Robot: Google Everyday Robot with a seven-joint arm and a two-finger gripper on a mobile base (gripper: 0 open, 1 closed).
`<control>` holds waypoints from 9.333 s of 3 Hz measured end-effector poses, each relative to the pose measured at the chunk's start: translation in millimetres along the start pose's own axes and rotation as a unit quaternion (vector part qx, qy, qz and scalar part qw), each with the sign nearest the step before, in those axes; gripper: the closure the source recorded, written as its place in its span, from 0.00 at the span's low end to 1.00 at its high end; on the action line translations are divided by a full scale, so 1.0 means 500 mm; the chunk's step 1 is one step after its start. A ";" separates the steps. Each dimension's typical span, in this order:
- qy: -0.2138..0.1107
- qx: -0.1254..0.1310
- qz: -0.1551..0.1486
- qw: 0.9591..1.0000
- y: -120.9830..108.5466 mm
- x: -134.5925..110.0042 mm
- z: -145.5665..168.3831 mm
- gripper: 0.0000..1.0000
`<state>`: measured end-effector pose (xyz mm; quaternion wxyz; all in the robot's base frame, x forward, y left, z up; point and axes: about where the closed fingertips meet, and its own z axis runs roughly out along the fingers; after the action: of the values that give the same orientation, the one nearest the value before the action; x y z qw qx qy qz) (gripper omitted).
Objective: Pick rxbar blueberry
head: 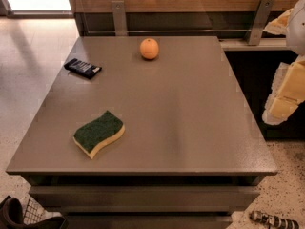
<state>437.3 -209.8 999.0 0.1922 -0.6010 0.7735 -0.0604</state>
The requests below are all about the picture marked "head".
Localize left metal bracket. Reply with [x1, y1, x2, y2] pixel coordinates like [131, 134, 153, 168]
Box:
[112, 0, 128, 36]

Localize grey side shelf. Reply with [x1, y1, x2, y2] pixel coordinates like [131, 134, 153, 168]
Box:
[219, 38, 288, 52]

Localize right metal bracket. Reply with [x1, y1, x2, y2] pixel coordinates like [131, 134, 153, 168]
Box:
[245, 0, 275, 46]

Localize orange fruit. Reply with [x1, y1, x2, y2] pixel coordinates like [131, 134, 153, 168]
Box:
[140, 38, 159, 60]

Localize green and yellow sponge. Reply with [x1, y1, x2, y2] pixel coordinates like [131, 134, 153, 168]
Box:
[73, 111, 125, 159]

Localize black bag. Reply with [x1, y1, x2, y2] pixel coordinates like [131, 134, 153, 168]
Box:
[0, 196, 69, 229]

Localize wire mesh basket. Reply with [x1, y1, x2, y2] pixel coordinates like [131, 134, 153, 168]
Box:
[23, 197, 46, 224]

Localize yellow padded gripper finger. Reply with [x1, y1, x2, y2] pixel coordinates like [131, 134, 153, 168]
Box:
[264, 9, 293, 35]
[262, 59, 305, 125]

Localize black silver cylindrical tool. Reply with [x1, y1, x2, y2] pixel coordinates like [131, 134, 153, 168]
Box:
[250, 211, 300, 229]

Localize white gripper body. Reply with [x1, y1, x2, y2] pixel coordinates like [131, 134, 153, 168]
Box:
[286, 0, 305, 55]

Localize metal bracket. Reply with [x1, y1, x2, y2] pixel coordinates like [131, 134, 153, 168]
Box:
[112, 0, 128, 36]
[245, 0, 275, 46]

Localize grey table with drawers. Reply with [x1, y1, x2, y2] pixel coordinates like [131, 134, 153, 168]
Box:
[7, 36, 277, 229]

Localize dark blue rxbar wrapper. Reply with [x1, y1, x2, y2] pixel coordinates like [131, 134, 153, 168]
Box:
[64, 58, 102, 79]

